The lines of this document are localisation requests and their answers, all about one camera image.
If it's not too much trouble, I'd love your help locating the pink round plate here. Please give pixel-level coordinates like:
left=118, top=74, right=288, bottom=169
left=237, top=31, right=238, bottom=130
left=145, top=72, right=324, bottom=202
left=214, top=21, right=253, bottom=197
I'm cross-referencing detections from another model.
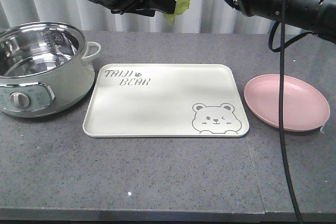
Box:
left=244, top=74, right=331, bottom=132

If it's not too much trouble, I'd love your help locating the cream bear serving tray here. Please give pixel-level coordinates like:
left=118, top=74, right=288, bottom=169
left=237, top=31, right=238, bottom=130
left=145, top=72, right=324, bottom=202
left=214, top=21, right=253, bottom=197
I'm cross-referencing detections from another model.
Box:
left=82, top=63, right=249, bottom=137

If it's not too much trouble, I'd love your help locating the pale green electric cooking pot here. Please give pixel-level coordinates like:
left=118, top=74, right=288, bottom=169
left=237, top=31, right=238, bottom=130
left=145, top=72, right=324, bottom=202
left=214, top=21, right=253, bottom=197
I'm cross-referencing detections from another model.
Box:
left=1, top=22, right=101, bottom=118

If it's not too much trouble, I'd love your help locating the black hanging cable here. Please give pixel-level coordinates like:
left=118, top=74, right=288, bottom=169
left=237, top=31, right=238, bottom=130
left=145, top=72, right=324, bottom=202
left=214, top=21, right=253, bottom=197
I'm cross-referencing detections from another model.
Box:
left=267, top=0, right=305, bottom=224

